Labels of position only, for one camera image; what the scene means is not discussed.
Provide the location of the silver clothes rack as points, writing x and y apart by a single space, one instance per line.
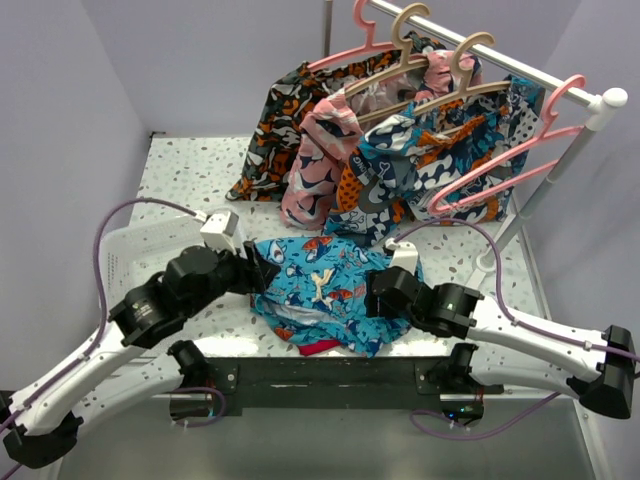
602 109

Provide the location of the black orange camo shorts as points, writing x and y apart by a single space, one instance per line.
276 138

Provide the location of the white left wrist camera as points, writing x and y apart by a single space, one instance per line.
221 231

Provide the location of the beige hanger middle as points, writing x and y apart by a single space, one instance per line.
395 65

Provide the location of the beige hanger front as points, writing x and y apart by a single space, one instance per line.
460 68

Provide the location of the white plastic basket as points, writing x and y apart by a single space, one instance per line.
130 256

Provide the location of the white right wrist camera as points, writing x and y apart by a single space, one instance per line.
404 254

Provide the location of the beige hanger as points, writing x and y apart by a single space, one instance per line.
460 68
395 65

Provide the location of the blue shark print shorts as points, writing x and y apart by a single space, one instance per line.
320 291

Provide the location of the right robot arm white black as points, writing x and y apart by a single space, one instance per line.
498 346

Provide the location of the red folded cloth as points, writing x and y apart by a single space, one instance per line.
318 347

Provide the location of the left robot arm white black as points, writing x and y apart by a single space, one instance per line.
44 421

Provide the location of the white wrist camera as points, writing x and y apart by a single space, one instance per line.
404 254
221 231

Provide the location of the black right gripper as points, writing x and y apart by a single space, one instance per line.
371 301

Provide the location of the pink hanger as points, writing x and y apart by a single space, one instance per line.
439 206
368 27

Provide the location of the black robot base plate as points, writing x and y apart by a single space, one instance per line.
354 383

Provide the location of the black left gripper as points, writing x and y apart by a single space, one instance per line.
255 275

